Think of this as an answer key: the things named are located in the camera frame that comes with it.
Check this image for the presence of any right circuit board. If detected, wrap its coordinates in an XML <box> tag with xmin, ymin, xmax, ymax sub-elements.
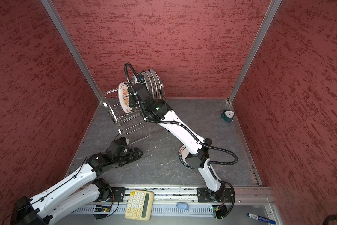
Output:
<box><xmin>211</xmin><ymin>206</ymin><xmax>220</xmax><ymax>214</ymax></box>

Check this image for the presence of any small blue eraser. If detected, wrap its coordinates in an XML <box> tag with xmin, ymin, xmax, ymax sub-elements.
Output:
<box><xmin>176</xmin><ymin>202</ymin><xmax>189</xmax><ymax>211</ymax></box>

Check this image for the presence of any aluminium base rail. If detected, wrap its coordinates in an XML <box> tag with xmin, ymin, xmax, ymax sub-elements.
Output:
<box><xmin>74</xmin><ymin>185</ymin><xmax>278</xmax><ymax>220</ymax></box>

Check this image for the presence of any yellow calculator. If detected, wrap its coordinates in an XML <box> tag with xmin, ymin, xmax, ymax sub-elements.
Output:
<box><xmin>124</xmin><ymin>190</ymin><xmax>154</xmax><ymax>221</ymax></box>

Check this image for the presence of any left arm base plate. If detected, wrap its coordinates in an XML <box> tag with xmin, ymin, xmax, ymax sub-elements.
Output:
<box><xmin>109</xmin><ymin>187</ymin><xmax>126</xmax><ymax>203</ymax></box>

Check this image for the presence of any orange patterned plate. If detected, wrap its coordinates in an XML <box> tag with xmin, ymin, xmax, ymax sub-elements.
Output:
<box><xmin>117</xmin><ymin>82</ymin><xmax>132</xmax><ymax>114</ymax></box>

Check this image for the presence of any aluminium corner post right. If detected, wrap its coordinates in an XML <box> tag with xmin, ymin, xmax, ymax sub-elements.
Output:
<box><xmin>228</xmin><ymin>0</ymin><xmax>282</xmax><ymax>105</ymax></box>

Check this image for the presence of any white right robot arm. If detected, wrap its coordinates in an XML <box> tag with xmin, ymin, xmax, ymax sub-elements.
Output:
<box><xmin>128</xmin><ymin>82</ymin><xmax>229</xmax><ymax>202</ymax></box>

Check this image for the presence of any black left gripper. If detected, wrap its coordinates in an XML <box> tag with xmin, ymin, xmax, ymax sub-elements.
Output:
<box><xmin>113</xmin><ymin>148</ymin><xmax>144</xmax><ymax>166</ymax></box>

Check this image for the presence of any aluminium corner post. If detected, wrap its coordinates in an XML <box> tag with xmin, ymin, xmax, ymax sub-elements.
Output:
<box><xmin>228</xmin><ymin>0</ymin><xmax>282</xmax><ymax>105</ymax></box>
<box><xmin>41</xmin><ymin>0</ymin><xmax>103</xmax><ymax>103</ymax></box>

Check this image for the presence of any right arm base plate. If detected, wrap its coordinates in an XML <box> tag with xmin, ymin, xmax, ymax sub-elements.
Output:
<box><xmin>197</xmin><ymin>187</ymin><xmax>234</xmax><ymax>203</ymax></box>

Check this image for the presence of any blue white marker pen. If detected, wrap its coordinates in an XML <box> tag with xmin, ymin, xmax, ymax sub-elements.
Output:
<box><xmin>247</xmin><ymin>213</ymin><xmax>276</xmax><ymax>225</ymax></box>

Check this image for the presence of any green rimmed white plate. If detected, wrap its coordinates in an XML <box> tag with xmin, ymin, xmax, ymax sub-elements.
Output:
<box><xmin>178</xmin><ymin>145</ymin><xmax>193</xmax><ymax>169</ymax></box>

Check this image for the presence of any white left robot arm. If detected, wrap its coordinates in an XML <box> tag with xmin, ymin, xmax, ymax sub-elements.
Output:
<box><xmin>10</xmin><ymin>137</ymin><xmax>144</xmax><ymax>225</ymax></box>

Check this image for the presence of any left circuit board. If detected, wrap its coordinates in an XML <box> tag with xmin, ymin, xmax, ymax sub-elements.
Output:
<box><xmin>94</xmin><ymin>205</ymin><xmax>112</xmax><ymax>213</ymax></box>

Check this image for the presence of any aluminium corner post left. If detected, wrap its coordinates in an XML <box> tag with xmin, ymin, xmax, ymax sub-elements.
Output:
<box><xmin>41</xmin><ymin>0</ymin><xmax>103</xmax><ymax>103</ymax></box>

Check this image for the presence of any black corrugated cable hose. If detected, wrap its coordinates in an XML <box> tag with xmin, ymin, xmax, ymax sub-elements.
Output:
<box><xmin>123</xmin><ymin>61</ymin><xmax>239</xmax><ymax>167</ymax></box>

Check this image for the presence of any stainless steel dish rack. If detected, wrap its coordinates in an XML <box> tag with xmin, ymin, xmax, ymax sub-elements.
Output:
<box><xmin>102</xmin><ymin>88</ymin><xmax>163</xmax><ymax>144</ymax></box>

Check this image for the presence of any green white alarm clock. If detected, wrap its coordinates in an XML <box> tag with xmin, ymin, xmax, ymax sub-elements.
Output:
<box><xmin>221</xmin><ymin>110</ymin><xmax>235</xmax><ymax>123</ymax></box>

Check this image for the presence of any green rimmed plate outermost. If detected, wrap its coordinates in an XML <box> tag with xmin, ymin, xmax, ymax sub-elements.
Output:
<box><xmin>149</xmin><ymin>69</ymin><xmax>164</xmax><ymax>99</ymax></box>

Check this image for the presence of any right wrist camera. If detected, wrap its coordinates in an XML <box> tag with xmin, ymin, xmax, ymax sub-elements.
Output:
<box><xmin>136</xmin><ymin>73</ymin><xmax>145</xmax><ymax>83</ymax></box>

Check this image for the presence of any circuit board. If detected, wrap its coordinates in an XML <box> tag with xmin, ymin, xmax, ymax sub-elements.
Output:
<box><xmin>211</xmin><ymin>206</ymin><xmax>220</xmax><ymax>214</ymax></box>
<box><xmin>94</xmin><ymin>205</ymin><xmax>112</xmax><ymax>213</ymax></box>

